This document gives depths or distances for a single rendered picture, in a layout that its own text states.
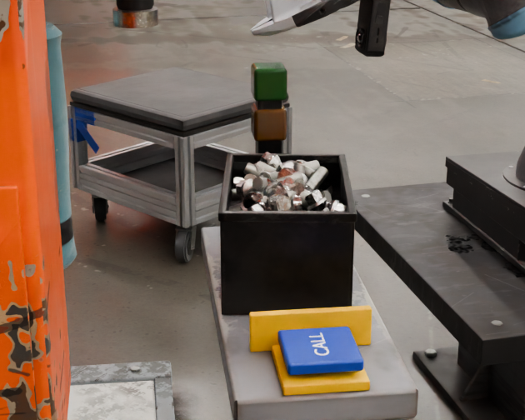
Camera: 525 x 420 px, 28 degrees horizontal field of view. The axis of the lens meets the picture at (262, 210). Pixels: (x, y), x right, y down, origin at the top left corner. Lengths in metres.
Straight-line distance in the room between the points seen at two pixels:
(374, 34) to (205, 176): 1.33
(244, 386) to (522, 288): 0.68
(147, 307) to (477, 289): 0.83
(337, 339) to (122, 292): 1.28
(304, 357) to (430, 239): 0.78
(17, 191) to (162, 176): 1.99
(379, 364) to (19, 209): 0.49
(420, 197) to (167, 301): 0.60
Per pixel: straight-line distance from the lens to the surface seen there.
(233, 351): 1.03
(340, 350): 0.97
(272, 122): 1.26
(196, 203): 2.30
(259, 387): 0.97
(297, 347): 0.98
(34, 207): 0.63
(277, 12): 1.28
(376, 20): 1.31
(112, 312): 2.15
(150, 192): 2.35
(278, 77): 1.25
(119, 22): 1.03
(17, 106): 0.61
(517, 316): 1.48
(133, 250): 2.43
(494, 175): 1.73
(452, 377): 1.89
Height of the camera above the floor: 0.94
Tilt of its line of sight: 21 degrees down
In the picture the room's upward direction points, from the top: straight up
